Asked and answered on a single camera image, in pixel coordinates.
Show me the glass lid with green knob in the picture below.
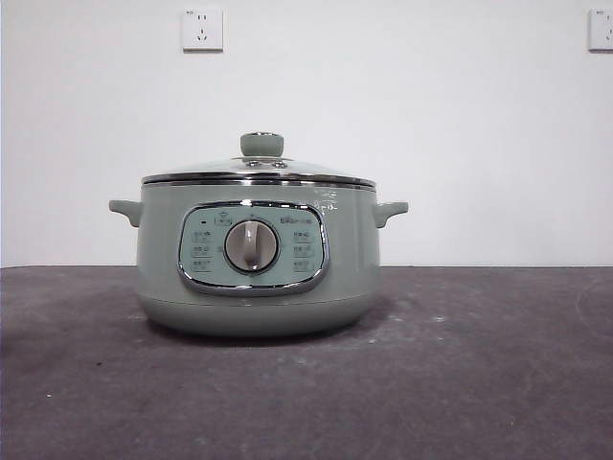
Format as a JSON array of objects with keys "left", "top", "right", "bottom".
[{"left": 141, "top": 130, "right": 375, "bottom": 188}]

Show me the pale green electric pot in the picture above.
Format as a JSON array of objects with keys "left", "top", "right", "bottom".
[{"left": 108, "top": 183, "right": 410, "bottom": 338}]

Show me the white wall socket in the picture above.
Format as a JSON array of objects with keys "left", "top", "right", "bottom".
[
  {"left": 587, "top": 8, "right": 613, "bottom": 53},
  {"left": 180, "top": 6, "right": 224, "bottom": 54}
]

